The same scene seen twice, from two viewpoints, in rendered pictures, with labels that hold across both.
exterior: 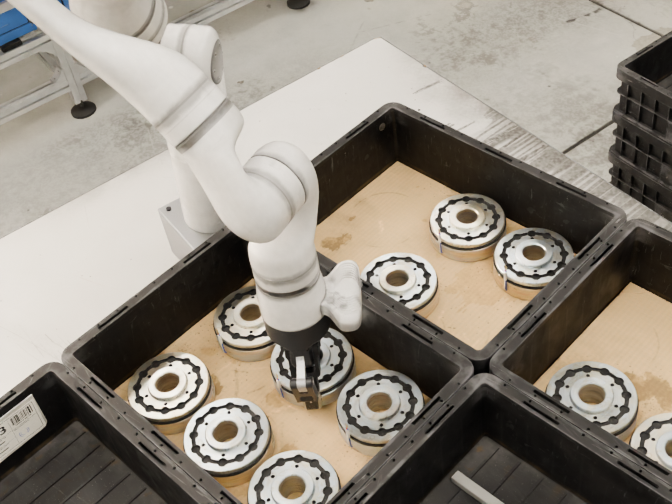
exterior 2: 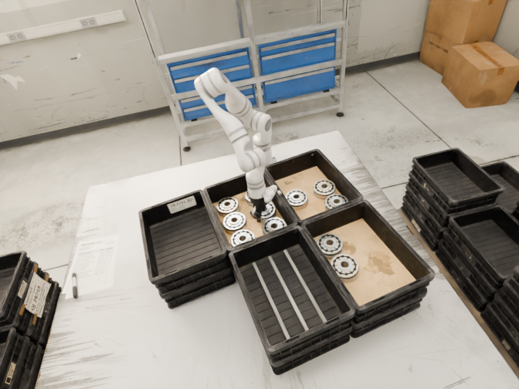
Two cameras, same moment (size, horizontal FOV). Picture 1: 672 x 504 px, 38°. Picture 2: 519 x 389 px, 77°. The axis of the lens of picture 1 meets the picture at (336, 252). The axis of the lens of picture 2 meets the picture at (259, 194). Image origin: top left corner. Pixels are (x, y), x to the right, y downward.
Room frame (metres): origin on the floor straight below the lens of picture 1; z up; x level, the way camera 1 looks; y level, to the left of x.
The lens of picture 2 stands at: (-0.16, -0.36, 1.92)
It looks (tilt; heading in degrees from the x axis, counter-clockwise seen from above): 44 degrees down; 24
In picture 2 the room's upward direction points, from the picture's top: 10 degrees counter-clockwise
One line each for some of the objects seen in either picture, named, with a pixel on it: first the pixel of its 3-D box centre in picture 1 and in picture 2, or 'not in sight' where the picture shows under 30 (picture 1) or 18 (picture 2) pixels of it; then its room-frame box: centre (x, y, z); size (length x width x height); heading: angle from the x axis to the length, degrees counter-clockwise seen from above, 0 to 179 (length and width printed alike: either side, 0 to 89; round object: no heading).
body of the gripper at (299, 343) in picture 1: (299, 328); (258, 199); (0.73, 0.06, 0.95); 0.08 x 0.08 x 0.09
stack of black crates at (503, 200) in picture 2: not in sight; (498, 197); (1.67, -1.19, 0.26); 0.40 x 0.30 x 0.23; 29
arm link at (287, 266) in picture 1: (280, 216); (255, 167); (0.73, 0.05, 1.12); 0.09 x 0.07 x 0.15; 144
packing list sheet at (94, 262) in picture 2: not in sight; (92, 263); (0.40, 0.83, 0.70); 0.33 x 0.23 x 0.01; 29
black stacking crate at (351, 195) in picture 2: (432, 247); (310, 191); (0.90, -0.13, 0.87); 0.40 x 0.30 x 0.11; 39
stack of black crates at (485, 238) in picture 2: not in sight; (488, 258); (1.12, -1.04, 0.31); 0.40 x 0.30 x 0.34; 29
